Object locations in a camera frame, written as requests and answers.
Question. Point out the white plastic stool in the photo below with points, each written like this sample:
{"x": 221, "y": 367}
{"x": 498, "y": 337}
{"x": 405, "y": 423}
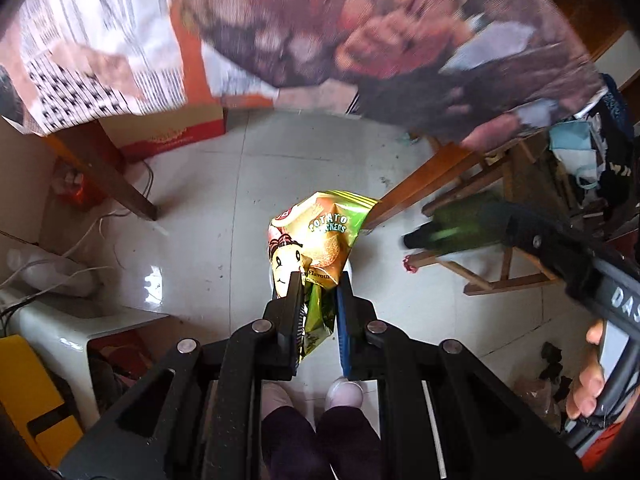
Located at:
{"x": 75, "y": 330}

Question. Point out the yellow box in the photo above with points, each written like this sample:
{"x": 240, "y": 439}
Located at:
{"x": 30, "y": 385}

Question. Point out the dark green bottle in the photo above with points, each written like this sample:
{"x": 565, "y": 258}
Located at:
{"x": 457, "y": 227}

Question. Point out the brown plastic bag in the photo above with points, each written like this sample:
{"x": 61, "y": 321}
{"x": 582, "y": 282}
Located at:
{"x": 540, "y": 402}

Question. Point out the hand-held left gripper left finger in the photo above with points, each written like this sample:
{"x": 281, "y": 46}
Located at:
{"x": 292, "y": 302}

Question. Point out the person's left white shoe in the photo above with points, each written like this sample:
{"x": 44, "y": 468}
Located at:
{"x": 275, "y": 397}

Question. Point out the light blue bag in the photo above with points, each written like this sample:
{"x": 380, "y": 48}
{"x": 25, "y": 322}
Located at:
{"x": 572, "y": 142}

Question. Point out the green yellow chip bag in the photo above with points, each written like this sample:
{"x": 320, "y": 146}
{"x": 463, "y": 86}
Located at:
{"x": 320, "y": 240}

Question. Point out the person's right leg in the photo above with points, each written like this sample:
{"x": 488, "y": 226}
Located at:
{"x": 350, "y": 440}

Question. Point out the pile of dark clothes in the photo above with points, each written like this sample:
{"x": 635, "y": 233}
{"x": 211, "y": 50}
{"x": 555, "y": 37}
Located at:
{"x": 615, "y": 150}

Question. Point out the printed tablecloth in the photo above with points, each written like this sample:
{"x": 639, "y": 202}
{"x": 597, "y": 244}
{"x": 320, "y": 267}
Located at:
{"x": 100, "y": 35}

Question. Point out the person's right hand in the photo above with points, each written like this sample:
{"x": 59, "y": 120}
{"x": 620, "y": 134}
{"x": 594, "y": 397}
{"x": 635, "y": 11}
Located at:
{"x": 586, "y": 382}

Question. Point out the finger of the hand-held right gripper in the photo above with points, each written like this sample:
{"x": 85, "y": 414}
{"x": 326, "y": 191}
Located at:
{"x": 537, "y": 241}

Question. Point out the black scraps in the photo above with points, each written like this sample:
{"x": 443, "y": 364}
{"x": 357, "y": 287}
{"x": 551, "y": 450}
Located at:
{"x": 550, "y": 367}

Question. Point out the person's right white shoe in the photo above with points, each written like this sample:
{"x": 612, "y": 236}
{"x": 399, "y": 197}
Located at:
{"x": 345, "y": 392}

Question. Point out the brown wooden door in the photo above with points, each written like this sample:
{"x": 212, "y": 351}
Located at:
{"x": 590, "y": 5}

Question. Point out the wooden stool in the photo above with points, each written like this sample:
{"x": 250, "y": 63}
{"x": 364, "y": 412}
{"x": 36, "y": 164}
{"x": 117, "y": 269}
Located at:
{"x": 505, "y": 282}

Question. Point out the person's white shoe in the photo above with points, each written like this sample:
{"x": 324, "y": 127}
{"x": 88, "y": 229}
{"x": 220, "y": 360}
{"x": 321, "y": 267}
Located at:
{"x": 345, "y": 392}
{"x": 275, "y": 397}

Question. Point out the white power strip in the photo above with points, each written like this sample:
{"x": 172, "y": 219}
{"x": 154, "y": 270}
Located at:
{"x": 45, "y": 272}

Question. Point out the red orange cardboard box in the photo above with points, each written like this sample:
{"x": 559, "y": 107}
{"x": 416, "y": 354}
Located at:
{"x": 170, "y": 135}

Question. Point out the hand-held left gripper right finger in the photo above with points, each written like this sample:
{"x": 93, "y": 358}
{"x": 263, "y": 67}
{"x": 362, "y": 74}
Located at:
{"x": 343, "y": 320}

